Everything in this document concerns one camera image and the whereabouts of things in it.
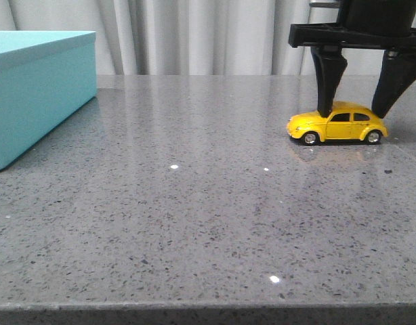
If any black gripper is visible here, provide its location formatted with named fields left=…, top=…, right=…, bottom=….
left=289, top=0, right=416, bottom=118

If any yellow toy beetle car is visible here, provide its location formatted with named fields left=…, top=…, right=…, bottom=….
left=287, top=102, right=388, bottom=146

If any light blue storage box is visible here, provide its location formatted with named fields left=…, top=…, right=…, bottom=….
left=0, top=30, right=97, bottom=170

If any grey pleated curtain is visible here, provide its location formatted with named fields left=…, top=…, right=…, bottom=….
left=0, top=0, right=416, bottom=76

